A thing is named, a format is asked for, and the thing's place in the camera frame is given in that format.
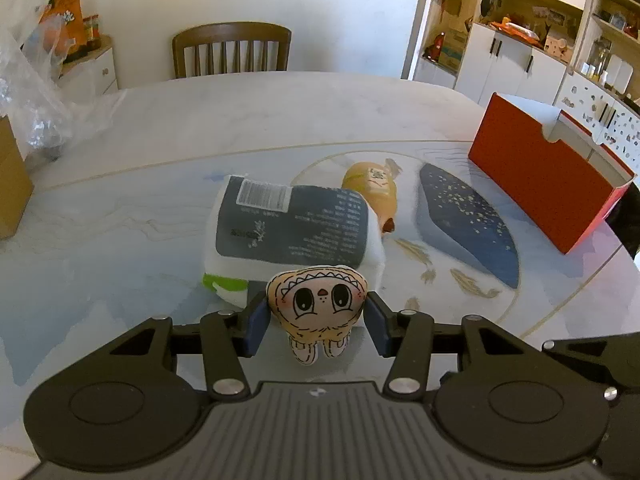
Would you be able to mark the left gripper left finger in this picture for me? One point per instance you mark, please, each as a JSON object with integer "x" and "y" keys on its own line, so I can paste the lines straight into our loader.
{"x": 225, "y": 339}

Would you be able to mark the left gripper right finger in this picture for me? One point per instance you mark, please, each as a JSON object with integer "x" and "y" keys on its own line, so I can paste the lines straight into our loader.
{"x": 406, "y": 337}

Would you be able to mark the cartoon face plush keychain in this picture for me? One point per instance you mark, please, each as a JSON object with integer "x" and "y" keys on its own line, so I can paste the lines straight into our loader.
{"x": 317, "y": 307}

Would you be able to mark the dark blue tissue pack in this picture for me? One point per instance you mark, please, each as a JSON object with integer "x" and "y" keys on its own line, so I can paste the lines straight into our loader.
{"x": 257, "y": 230}

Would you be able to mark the orange capybara plush toy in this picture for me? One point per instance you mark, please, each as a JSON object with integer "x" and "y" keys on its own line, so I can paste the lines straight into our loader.
{"x": 377, "y": 186}

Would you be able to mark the black chair with jacket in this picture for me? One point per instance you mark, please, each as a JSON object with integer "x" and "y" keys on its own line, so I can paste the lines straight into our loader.
{"x": 624, "y": 220}

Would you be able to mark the red cardboard shoe box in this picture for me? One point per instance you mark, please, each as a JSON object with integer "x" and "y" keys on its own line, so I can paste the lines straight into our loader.
{"x": 550, "y": 166}

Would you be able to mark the brown cardboard box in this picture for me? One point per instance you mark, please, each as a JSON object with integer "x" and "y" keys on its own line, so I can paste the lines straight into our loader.
{"x": 15, "y": 184}

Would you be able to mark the brown wooden chair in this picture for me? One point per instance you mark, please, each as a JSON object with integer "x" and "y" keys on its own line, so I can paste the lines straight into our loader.
{"x": 233, "y": 47}

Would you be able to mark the clear plastic bag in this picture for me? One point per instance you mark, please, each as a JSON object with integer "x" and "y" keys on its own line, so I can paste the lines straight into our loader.
{"x": 44, "y": 123}

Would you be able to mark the white side cabinet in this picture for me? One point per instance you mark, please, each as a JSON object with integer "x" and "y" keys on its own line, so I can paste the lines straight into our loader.
{"x": 91, "y": 76}

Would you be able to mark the sauce bottles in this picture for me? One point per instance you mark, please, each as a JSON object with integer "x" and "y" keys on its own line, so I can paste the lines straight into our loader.
{"x": 92, "y": 31}

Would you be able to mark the orange snack bag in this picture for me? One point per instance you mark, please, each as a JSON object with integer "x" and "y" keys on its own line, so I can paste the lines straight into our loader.
{"x": 66, "y": 16}

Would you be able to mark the white wall cabinets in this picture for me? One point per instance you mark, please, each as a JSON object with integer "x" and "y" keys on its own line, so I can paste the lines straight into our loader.
{"x": 578, "y": 55}

